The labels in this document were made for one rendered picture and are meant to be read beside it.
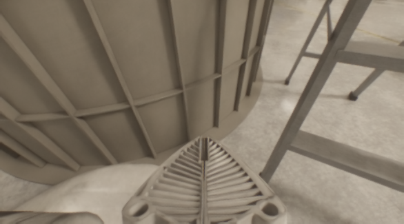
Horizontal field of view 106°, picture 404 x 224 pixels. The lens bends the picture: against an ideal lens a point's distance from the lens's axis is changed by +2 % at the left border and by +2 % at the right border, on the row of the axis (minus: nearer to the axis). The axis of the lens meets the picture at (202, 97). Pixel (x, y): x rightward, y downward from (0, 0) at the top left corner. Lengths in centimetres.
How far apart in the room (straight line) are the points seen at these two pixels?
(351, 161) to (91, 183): 75
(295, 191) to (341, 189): 21
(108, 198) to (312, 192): 80
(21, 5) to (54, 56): 12
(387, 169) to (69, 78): 98
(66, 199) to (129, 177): 15
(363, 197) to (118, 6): 115
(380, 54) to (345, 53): 6
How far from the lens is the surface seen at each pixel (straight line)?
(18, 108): 80
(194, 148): 16
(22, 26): 58
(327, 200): 95
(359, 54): 52
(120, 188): 49
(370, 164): 71
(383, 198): 110
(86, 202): 57
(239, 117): 102
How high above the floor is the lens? 77
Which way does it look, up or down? 41 degrees down
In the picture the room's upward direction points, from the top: 2 degrees counter-clockwise
